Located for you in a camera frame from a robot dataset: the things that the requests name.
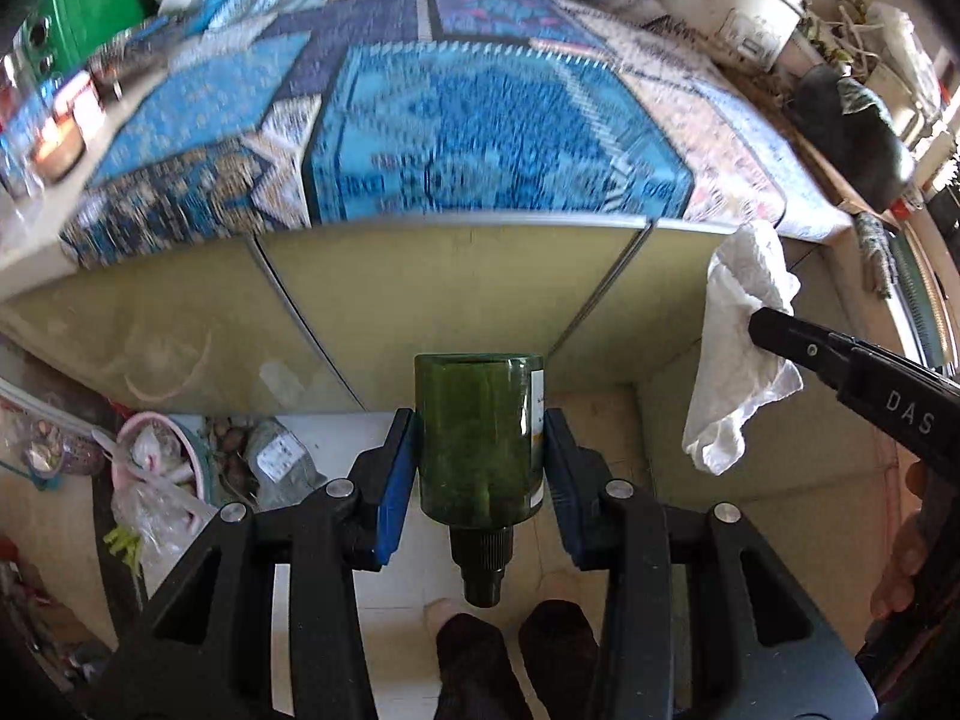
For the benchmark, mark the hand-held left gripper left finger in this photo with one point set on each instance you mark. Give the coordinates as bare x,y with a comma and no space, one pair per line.
394,499

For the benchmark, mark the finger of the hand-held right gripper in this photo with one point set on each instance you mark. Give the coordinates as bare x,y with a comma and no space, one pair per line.
799,341

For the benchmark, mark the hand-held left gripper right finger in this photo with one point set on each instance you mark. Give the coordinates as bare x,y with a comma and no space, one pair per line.
566,499

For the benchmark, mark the white paper towel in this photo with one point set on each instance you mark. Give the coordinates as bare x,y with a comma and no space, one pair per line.
731,360

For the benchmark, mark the dark green glass bottle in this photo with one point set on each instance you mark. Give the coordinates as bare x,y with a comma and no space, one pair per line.
476,442

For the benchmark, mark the person's right hand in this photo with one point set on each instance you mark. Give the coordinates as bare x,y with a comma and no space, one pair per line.
904,562

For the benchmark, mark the clear bag with paper label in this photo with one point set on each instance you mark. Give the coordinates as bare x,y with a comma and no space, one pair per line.
289,465

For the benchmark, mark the beige slipper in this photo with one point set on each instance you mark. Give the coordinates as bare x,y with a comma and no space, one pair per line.
444,613

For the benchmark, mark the person's right leg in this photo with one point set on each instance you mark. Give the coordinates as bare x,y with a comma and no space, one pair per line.
559,652

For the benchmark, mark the person's leg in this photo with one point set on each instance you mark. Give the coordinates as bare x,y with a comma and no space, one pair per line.
559,652
476,667

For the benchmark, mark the brown bulbs pile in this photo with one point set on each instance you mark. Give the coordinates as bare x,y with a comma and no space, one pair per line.
232,457

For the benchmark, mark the person's left leg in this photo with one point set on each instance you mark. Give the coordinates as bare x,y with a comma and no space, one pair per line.
476,667

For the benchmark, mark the pale yellow cabinet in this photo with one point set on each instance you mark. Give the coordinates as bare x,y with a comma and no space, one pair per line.
420,292

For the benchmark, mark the crumpled clear plastic bag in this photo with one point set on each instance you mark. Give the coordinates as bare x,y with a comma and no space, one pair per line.
157,521

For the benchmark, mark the pink plastic basin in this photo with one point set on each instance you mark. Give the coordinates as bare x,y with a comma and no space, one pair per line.
161,442

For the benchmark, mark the white rice cooker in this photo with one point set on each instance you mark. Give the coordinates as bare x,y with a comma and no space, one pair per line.
739,0

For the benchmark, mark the blue patterned tablecloth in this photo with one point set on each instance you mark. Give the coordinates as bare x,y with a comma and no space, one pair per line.
465,105

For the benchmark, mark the glass jar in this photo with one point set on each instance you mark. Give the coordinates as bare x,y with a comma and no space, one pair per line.
64,135

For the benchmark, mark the green box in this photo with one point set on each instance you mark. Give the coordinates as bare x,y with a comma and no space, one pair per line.
82,11

